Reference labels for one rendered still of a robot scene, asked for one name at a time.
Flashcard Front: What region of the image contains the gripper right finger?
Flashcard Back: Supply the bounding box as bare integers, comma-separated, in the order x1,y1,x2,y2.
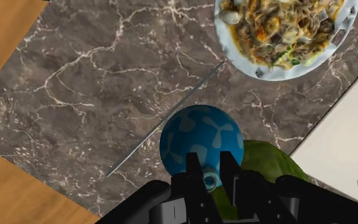
219,151,358,224

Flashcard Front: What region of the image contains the green rounded fruit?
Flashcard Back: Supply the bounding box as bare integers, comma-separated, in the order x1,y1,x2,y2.
210,140,312,221

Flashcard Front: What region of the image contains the white plate of noodles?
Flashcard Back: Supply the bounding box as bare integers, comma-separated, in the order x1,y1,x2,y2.
214,0,358,82

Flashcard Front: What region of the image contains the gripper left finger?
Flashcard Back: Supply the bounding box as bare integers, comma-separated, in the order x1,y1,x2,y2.
95,151,224,224

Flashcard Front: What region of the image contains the blue vase with pale pattern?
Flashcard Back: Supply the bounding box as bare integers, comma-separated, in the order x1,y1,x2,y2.
159,104,245,191

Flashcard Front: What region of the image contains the thin silver knife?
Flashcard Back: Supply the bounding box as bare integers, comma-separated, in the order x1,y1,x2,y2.
105,59,227,178

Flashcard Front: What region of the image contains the white square plate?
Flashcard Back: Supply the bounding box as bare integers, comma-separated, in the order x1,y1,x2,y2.
289,66,358,202

